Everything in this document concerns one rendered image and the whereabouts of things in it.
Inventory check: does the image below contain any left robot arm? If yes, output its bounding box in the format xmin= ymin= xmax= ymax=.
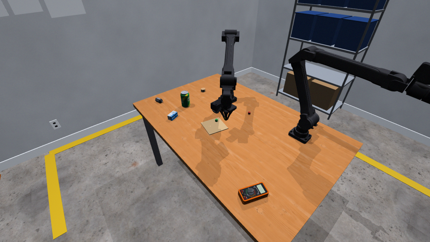
xmin=288 ymin=46 xmax=430 ymax=143

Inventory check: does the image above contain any orange digital multimeter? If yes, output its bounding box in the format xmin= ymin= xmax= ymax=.
xmin=238 ymin=182 xmax=269 ymax=205

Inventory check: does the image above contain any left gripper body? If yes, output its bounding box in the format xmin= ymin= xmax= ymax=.
xmin=421 ymin=89 xmax=430 ymax=104

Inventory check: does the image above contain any beige flat mat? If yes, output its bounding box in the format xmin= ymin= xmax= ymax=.
xmin=201 ymin=117 xmax=228 ymax=135

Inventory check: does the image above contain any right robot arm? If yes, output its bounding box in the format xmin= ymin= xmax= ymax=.
xmin=211 ymin=30 xmax=240 ymax=114

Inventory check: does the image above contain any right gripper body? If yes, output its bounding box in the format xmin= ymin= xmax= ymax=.
xmin=221 ymin=104 xmax=237 ymax=113

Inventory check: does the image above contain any green soda can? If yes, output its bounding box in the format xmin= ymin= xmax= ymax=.
xmin=180 ymin=90 xmax=190 ymax=108

